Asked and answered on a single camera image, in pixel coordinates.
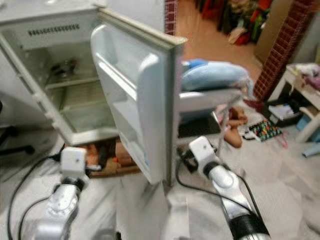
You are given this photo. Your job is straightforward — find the silver mini fridge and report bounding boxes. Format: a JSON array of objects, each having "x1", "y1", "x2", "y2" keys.
[{"x1": 0, "y1": 4, "x2": 187, "y2": 187}]

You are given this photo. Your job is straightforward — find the clear fridge shelf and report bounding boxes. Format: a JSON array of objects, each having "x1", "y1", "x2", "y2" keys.
[{"x1": 44, "y1": 76, "x2": 101, "y2": 92}]

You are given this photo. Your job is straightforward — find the brown rounded object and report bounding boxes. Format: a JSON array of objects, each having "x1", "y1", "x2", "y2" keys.
[{"x1": 222, "y1": 106, "x2": 248, "y2": 149}]

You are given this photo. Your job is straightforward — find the wooden brick pallet base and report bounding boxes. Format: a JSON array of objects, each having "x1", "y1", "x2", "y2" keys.
[{"x1": 62, "y1": 140, "x2": 143, "y2": 178}]

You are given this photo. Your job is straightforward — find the white folding chair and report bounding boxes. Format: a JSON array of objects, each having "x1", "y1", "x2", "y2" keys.
[{"x1": 177, "y1": 87, "x2": 246, "y2": 141}]

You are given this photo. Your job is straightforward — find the colourful dotted bag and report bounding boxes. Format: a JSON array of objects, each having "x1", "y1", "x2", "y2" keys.
[{"x1": 245, "y1": 119, "x2": 288, "y2": 150}]

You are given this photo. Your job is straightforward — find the light blue pillow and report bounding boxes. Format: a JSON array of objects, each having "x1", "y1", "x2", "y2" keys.
[{"x1": 181, "y1": 60, "x2": 253, "y2": 93}]

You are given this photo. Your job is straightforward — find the blue cloth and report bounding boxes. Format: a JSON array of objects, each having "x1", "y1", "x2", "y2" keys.
[{"x1": 185, "y1": 58, "x2": 208, "y2": 70}]

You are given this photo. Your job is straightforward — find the black storage bin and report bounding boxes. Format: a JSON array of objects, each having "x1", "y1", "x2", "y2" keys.
[{"x1": 260, "y1": 97, "x2": 303, "y2": 128}]

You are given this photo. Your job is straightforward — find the grey robot left foot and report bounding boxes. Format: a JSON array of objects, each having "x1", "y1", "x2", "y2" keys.
[{"x1": 97, "y1": 229, "x2": 121, "y2": 240}]

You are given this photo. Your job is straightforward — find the white side table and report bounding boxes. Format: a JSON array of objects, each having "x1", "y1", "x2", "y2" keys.
[{"x1": 269, "y1": 63, "x2": 320, "y2": 146}]

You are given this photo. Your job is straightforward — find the dark metal pot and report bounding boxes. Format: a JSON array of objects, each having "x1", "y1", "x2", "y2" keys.
[{"x1": 49, "y1": 59, "x2": 77, "y2": 80}]

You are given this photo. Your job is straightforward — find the pile of colourful clothes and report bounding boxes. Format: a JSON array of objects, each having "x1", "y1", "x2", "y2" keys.
[{"x1": 195, "y1": 0, "x2": 278, "y2": 47}]

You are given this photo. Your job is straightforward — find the brown cardboard board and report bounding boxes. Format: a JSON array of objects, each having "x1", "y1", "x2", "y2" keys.
[{"x1": 254, "y1": 0, "x2": 293, "y2": 65}]

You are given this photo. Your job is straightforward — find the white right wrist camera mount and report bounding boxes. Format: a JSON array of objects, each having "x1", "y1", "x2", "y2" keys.
[{"x1": 188, "y1": 136, "x2": 216, "y2": 168}]

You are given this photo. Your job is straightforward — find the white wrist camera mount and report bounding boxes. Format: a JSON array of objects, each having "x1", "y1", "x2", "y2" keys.
[
  {"x1": 60, "y1": 146, "x2": 88, "y2": 182},
  {"x1": 188, "y1": 136, "x2": 216, "y2": 168}
]

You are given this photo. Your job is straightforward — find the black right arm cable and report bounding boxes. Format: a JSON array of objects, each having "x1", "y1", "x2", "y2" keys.
[{"x1": 175, "y1": 160, "x2": 263, "y2": 221}]

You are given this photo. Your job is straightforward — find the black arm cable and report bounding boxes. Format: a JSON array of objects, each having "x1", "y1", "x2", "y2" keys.
[
  {"x1": 175, "y1": 160, "x2": 263, "y2": 221},
  {"x1": 7, "y1": 145, "x2": 63, "y2": 240},
  {"x1": 19, "y1": 197, "x2": 53, "y2": 240}
]

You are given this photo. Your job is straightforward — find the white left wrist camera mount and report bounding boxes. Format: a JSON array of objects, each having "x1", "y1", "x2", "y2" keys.
[{"x1": 60, "y1": 146, "x2": 88, "y2": 182}]

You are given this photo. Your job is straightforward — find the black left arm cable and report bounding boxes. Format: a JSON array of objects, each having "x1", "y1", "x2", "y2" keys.
[
  {"x1": 7, "y1": 145, "x2": 63, "y2": 240},
  {"x1": 19, "y1": 197, "x2": 53, "y2": 240}
]

